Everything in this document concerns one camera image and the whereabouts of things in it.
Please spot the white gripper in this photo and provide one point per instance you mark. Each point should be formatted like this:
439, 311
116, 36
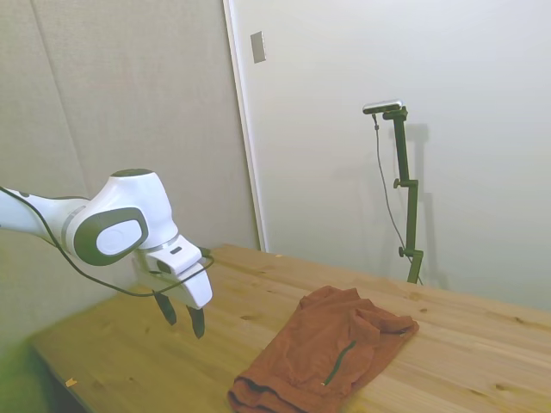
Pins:
189, 275

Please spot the rust orange shorts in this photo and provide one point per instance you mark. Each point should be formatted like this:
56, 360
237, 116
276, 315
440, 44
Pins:
318, 344

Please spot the small yellow tape scrap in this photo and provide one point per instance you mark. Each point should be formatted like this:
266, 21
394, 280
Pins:
71, 381

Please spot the dark green camera stand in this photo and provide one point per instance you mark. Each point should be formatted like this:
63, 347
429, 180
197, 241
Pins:
412, 215

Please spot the grey wall plate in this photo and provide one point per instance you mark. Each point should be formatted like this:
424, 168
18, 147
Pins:
258, 47

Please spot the grey camera on stand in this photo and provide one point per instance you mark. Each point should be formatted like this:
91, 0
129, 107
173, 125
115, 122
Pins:
383, 106

